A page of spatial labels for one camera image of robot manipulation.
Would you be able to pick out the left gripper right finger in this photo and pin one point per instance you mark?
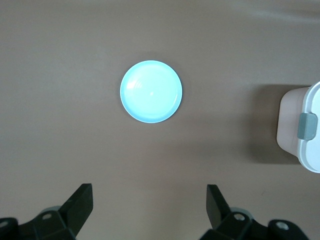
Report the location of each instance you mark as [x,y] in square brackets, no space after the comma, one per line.
[220,215]

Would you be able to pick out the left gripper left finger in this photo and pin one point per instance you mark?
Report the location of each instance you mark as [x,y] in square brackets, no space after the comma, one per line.
[75,210]

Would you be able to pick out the white lidded storage box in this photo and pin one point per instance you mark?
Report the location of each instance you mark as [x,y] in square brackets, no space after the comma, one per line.
[310,155]

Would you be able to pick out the light blue round plate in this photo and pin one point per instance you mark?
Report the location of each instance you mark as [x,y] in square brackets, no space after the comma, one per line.
[151,92]

